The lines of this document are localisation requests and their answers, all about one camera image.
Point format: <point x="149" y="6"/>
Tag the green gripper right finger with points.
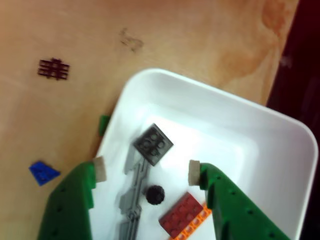
<point x="237" y="215"/>

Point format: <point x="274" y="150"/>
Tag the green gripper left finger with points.
<point x="67" y="205"/>

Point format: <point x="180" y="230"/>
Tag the black square Lego plate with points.
<point x="153" y="144"/>

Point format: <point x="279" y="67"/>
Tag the blue wedge Lego plate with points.
<point x="43" y="173"/>

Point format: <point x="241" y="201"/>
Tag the dark red Lego plate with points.
<point x="181" y="215"/>

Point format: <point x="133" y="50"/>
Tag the grey long Lego piece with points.
<point x="131" y="205"/>

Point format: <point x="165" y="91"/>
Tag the white plastic bin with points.
<point x="250" y="140"/>

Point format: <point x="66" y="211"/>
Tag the black round Lego piece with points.
<point x="155" y="195"/>

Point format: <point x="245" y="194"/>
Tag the small green Lego piece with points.
<point x="103" y="125"/>

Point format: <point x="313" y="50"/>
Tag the black lattice Lego piece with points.
<point x="53" y="68"/>

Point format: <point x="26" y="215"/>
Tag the orange Technic beam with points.
<point x="197" y="222"/>

